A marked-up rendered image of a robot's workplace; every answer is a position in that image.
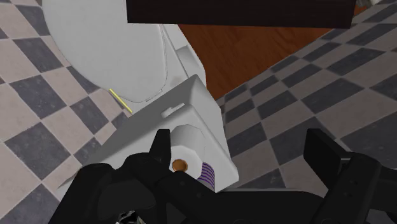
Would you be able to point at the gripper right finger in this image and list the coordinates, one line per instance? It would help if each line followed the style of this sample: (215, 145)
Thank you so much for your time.
(350, 186)

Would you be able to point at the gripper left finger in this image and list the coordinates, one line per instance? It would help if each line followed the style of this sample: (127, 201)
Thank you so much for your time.
(145, 189)

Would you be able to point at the white toilet paper roll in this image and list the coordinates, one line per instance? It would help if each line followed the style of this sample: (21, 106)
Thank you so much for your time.
(189, 145)

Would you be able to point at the purple striped white cup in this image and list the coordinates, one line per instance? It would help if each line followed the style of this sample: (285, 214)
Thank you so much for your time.
(207, 175)

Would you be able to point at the thin yellow stick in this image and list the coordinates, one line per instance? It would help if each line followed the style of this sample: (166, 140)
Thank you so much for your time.
(121, 101)

